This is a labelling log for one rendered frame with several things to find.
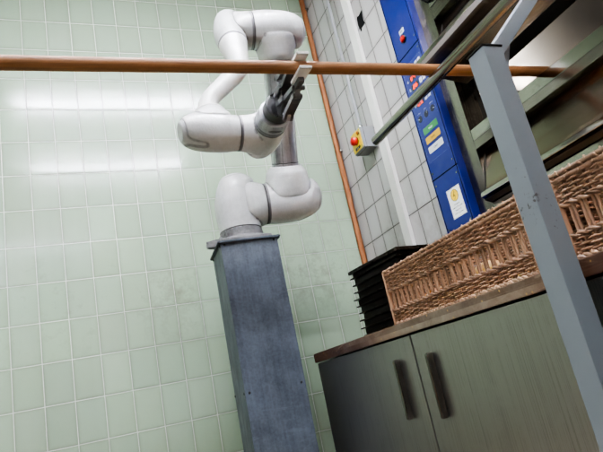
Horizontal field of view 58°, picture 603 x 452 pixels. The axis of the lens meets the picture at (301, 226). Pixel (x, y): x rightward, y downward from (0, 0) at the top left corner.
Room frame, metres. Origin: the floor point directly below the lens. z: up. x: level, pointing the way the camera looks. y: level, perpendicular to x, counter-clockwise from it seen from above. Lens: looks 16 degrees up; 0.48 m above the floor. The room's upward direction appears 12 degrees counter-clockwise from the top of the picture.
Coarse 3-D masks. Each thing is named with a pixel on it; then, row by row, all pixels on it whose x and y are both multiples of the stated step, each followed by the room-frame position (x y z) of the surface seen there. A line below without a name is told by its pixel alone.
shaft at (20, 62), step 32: (0, 64) 0.86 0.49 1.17; (32, 64) 0.88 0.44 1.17; (64, 64) 0.90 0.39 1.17; (96, 64) 0.93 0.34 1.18; (128, 64) 0.95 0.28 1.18; (160, 64) 0.97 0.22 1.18; (192, 64) 1.00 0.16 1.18; (224, 64) 1.03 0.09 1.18; (256, 64) 1.05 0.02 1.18; (288, 64) 1.08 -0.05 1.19; (320, 64) 1.12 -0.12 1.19; (352, 64) 1.15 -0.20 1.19; (384, 64) 1.18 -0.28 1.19; (416, 64) 1.22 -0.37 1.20
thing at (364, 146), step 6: (360, 126) 2.16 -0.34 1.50; (366, 126) 2.17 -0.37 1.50; (372, 126) 2.19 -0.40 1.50; (354, 132) 2.20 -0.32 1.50; (360, 132) 2.16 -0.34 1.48; (366, 132) 2.17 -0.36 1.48; (372, 132) 2.18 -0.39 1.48; (360, 138) 2.17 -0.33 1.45; (366, 138) 2.17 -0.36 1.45; (360, 144) 2.18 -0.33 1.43; (366, 144) 2.16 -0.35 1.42; (372, 144) 2.18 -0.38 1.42; (354, 150) 2.23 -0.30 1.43; (360, 150) 2.20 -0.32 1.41; (366, 150) 2.21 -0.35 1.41; (372, 150) 2.22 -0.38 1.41
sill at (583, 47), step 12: (588, 36) 1.23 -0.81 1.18; (600, 36) 1.20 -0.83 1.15; (576, 48) 1.26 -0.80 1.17; (588, 48) 1.24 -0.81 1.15; (564, 60) 1.30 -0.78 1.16; (576, 60) 1.28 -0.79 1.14; (552, 72) 1.35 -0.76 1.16; (528, 84) 1.43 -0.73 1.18; (540, 84) 1.39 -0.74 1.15; (528, 96) 1.44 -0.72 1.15; (480, 132) 1.64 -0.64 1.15
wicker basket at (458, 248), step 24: (480, 216) 1.04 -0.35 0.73; (504, 216) 0.99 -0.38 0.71; (456, 240) 1.13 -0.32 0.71; (480, 240) 1.06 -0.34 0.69; (504, 240) 1.00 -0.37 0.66; (528, 240) 1.52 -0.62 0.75; (408, 264) 1.31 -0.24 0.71; (432, 264) 1.23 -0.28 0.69; (456, 264) 1.15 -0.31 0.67; (480, 264) 1.08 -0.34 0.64; (504, 264) 1.02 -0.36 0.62; (528, 264) 0.96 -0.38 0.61; (408, 288) 1.46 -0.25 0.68; (432, 288) 1.26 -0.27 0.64; (456, 288) 1.17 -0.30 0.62; (480, 288) 1.10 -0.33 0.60; (408, 312) 1.37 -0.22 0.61
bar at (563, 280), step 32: (512, 0) 0.97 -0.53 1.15; (480, 32) 1.06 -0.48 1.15; (512, 32) 0.83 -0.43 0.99; (448, 64) 1.17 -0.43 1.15; (480, 64) 0.80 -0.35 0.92; (416, 96) 1.31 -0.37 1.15; (512, 96) 0.79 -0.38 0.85; (384, 128) 1.47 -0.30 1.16; (512, 128) 0.78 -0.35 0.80; (512, 160) 0.80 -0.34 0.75; (544, 192) 0.79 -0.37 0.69; (544, 224) 0.78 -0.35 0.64; (544, 256) 0.80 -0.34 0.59; (576, 256) 0.80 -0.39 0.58; (576, 288) 0.79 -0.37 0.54; (576, 320) 0.79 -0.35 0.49; (576, 352) 0.80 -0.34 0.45
